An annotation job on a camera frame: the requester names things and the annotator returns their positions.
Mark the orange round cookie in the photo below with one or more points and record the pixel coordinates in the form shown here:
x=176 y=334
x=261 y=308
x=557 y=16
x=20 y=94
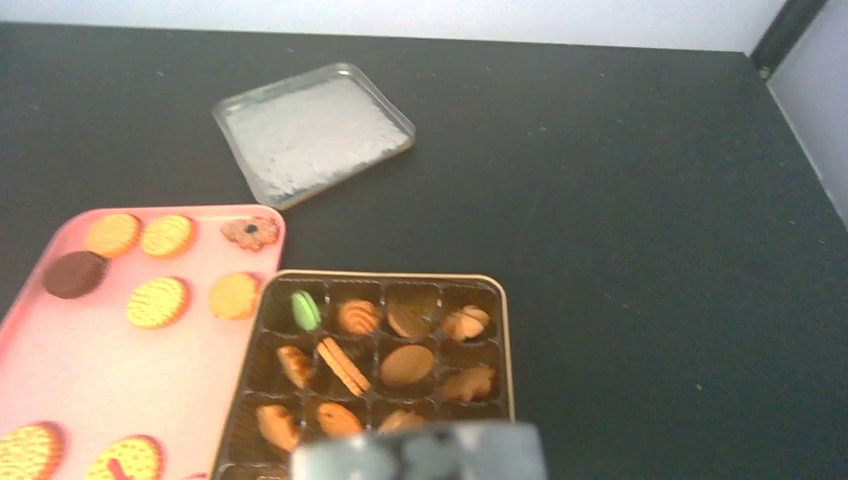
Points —
x=113 y=235
x=157 y=303
x=358 y=317
x=167 y=236

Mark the green round cookie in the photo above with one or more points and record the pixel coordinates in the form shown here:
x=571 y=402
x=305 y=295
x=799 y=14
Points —
x=305 y=310

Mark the gold cookie tin box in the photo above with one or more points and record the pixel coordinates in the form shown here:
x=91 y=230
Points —
x=468 y=334

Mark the clear plastic lid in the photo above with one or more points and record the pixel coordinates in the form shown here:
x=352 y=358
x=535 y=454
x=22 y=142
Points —
x=299 y=136

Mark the metal tongs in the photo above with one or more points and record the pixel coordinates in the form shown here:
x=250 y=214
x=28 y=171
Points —
x=468 y=449

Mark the pink plastic tray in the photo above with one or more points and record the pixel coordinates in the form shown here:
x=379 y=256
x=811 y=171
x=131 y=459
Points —
x=80 y=364

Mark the yellow sandwich cookie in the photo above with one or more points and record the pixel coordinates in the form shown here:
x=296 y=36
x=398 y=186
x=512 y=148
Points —
x=343 y=366

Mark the brown flower cookie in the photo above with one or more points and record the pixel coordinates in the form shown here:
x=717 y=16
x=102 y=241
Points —
x=251 y=233

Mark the swirl cookie in tin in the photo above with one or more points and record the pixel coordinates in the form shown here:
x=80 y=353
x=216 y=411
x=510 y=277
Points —
x=296 y=365

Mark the beige round cookie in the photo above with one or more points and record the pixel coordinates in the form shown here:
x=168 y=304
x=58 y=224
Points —
x=234 y=296

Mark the dark chocolate cookie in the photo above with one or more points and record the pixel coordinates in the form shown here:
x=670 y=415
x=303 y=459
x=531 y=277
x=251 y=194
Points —
x=75 y=274

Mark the yellow cookie red mark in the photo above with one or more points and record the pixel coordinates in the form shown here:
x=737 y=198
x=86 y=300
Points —
x=138 y=457

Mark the orange chip cookie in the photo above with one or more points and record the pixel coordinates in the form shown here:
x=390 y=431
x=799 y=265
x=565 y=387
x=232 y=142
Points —
x=32 y=451

